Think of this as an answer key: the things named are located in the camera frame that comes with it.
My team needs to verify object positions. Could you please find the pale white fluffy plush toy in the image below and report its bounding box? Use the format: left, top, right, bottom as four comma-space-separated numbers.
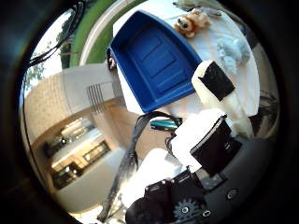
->
216, 34, 251, 74

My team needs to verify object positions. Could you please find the lion plush toy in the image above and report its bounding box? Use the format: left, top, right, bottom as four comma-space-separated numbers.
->
173, 8, 212, 39

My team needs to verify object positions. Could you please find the blue plastic container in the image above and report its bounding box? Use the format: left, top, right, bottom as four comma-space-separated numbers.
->
108, 9, 204, 115

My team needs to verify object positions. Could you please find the teal metallic cylinder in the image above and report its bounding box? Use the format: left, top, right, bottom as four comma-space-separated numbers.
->
149, 117, 183, 131

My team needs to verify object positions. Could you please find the white striped tablecloth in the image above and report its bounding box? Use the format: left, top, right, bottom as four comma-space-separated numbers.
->
112, 0, 261, 119

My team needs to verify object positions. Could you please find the black strap cable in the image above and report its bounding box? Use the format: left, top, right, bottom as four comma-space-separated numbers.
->
97, 110, 176, 222

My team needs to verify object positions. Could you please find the black cable bundle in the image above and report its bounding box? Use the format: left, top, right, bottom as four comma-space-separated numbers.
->
27, 0, 87, 68

